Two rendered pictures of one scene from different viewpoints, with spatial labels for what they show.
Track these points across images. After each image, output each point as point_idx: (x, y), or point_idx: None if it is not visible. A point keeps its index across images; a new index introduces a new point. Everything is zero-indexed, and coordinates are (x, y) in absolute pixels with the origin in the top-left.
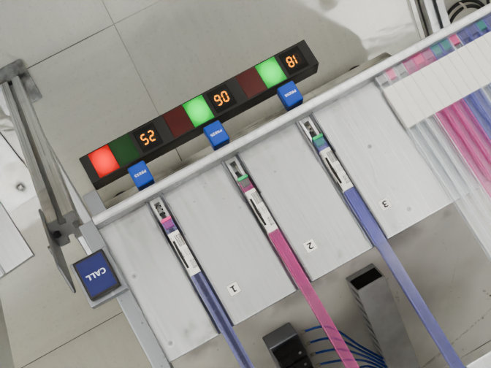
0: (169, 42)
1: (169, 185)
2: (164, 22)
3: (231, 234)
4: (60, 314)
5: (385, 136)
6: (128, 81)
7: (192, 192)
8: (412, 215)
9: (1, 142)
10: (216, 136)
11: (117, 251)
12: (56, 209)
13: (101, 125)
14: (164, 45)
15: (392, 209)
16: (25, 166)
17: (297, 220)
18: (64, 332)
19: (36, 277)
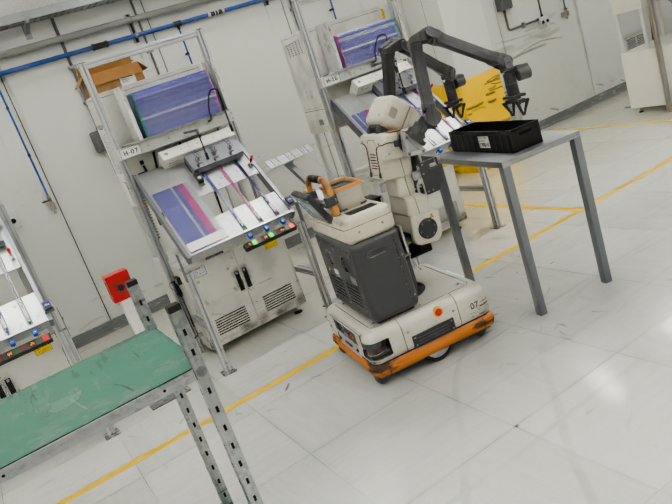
0: (285, 336)
1: (276, 216)
2: (287, 338)
3: (262, 211)
4: (316, 293)
5: (228, 228)
6: (298, 327)
7: (271, 218)
8: (223, 214)
9: None
10: (266, 226)
11: (286, 208)
12: (303, 229)
13: (306, 319)
14: (287, 335)
15: (227, 215)
16: None
17: (248, 213)
18: (315, 291)
19: None
